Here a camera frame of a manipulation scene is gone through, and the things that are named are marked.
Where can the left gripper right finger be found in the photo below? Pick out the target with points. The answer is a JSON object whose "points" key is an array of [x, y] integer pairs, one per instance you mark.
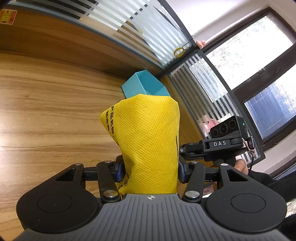
{"points": [[192, 174]]}

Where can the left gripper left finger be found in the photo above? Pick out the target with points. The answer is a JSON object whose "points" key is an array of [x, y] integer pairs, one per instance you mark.
{"points": [[109, 173]]}

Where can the yellow fabric shopping bag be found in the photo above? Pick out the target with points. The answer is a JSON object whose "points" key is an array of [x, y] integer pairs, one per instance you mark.
{"points": [[146, 129]]}

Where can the black sleeve right forearm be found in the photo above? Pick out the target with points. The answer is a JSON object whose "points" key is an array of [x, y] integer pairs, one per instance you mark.
{"points": [[285, 187]]}

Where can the pink plastic bag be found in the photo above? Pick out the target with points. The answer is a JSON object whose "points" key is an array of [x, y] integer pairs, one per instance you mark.
{"points": [[206, 125]]}

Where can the person's right hand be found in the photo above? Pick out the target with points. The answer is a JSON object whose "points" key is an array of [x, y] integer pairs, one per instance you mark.
{"points": [[241, 165]]}

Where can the dark framed window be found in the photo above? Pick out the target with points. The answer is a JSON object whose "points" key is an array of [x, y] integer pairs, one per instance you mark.
{"points": [[256, 59]]}

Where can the pink figurine on partition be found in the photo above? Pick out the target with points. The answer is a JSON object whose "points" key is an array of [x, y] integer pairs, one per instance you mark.
{"points": [[200, 44]]}

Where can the light blue cardboard box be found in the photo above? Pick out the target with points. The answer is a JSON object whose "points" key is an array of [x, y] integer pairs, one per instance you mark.
{"points": [[143, 82]]}

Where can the frosted glass partition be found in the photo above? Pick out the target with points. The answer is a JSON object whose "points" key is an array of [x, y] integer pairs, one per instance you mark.
{"points": [[121, 37]]}

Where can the red orange sticker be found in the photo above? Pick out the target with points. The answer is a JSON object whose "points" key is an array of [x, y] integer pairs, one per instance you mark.
{"points": [[7, 16]]}

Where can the gold ring hook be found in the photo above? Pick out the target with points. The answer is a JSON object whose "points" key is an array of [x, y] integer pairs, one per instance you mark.
{"points": [[180, 51]]}

